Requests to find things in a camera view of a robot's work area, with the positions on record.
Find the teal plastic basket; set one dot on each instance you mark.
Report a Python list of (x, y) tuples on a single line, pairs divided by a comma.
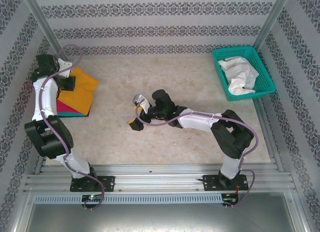
[(262, 65)]

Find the aluminium frame post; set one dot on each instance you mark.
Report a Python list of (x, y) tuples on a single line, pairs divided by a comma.
[(273, 17), (45, 25)]

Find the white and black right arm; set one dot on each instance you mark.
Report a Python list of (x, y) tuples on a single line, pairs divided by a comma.
[(195, 122)]

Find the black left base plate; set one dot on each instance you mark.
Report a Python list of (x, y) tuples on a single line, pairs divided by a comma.
[(107, 182)]

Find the small circuit board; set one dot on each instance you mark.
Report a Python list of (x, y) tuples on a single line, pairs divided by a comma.
[(230, 200), (91, 198)]

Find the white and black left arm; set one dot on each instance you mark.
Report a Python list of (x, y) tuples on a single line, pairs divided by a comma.
[(46, 97)]

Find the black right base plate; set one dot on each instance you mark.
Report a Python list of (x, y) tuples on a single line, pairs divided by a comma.
[(211, 183)]

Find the teal t-shirt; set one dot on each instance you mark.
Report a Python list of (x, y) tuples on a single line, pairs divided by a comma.
[(72, 114)]

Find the red t-shirt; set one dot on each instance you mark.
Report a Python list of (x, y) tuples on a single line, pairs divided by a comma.
[(67, 107)]

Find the yellow printed t-shirt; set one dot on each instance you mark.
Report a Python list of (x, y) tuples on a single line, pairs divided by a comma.
[(80, 89)]

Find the aluminium rail frame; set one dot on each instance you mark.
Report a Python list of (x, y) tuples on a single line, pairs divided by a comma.
[(155, 177)]

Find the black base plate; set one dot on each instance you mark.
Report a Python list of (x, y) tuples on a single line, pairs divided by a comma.
[(107, 182), (211, 183)]

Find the white t-shirt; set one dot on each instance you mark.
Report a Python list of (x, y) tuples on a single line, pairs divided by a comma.
[(240, 72)]

